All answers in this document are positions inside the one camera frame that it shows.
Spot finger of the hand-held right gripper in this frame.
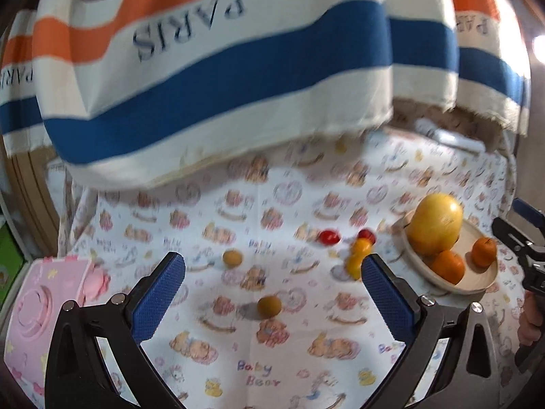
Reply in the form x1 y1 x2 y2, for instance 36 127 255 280
512 198 545 228
492 217 537 256

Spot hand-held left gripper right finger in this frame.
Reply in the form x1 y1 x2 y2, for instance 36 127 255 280
360 253 512 409

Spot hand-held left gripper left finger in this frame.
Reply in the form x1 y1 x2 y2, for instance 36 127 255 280
45 251 188 409

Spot orange mandarin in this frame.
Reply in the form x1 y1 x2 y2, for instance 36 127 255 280
428 249 466 286
472 237 498 268

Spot cream plate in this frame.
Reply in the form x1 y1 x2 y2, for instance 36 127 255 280
391 212 499 296

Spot large yellow pear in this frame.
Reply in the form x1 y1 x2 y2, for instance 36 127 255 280
406 193 464 256

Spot person's right hand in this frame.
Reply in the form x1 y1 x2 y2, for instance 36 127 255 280
519 292 545 348

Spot printed bear blanket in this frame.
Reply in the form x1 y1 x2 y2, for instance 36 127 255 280
0 128 524 409

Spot white remote control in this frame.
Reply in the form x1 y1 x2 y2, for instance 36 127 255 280
415 119 486 153

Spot green box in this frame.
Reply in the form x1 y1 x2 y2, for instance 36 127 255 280
0 222 24 303

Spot striped cloth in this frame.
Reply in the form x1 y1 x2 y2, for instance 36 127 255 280
0 0 531 190

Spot wooden frame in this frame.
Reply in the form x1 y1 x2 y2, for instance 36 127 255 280
6 145 73 260

